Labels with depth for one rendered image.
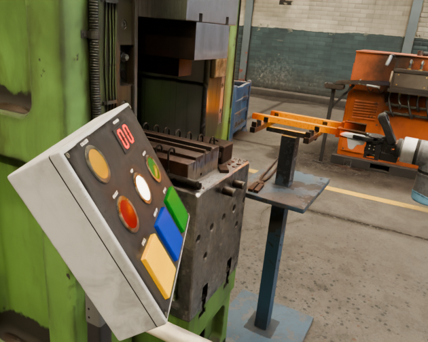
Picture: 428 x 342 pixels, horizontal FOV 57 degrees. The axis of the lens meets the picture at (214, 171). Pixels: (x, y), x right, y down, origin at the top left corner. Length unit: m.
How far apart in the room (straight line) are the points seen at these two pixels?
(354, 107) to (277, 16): 4.73
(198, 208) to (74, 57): 0.51
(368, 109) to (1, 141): 4.00
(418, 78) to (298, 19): 4.82
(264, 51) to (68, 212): 8.64
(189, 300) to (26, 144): 0.66
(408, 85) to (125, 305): 4.09
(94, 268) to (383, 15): 8.32
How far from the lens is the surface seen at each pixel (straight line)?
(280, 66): 8.97
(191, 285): 1.26
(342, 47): 8.70
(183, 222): 0.79
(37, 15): 0.96
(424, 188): 1.53
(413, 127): 4.66
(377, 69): 4.61
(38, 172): 0.53
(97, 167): 0.56
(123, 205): 0.58
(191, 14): 1.04
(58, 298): 1.19
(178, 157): 1.19
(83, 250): 0.55
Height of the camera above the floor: 1.35
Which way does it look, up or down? 20 degrees down
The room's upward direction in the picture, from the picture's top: 5 degrees clockwise
